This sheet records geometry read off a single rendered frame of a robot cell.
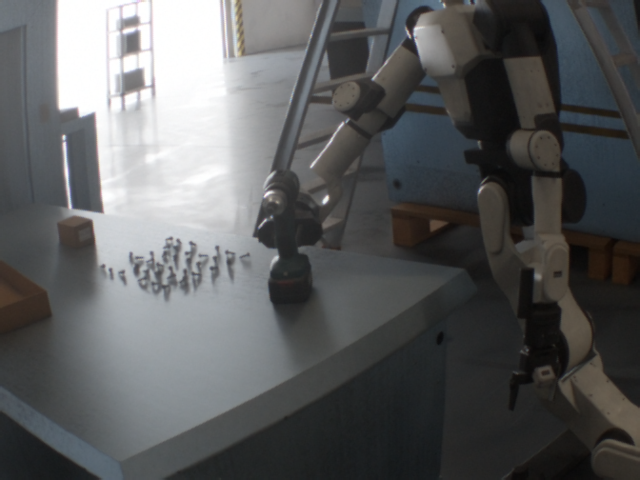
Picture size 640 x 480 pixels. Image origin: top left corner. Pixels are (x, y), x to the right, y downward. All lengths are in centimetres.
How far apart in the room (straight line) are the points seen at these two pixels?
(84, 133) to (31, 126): 102
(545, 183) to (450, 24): 37
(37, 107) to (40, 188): 33
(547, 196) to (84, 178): 305
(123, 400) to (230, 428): 20
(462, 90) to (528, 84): 21
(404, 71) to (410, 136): 215
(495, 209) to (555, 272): 25
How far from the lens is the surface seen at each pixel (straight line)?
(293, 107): 335
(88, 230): 243
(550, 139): 162
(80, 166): 438
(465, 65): 173
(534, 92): 163
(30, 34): 330
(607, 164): 358
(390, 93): 202
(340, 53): 780
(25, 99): 332
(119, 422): 141
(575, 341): 184
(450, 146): 403
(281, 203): 172
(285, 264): 184
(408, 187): 424
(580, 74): 356
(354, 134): 204
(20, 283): 211
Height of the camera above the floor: 129
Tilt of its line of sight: 17 degrees down
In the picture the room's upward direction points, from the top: 6 degrees counter-clockwise
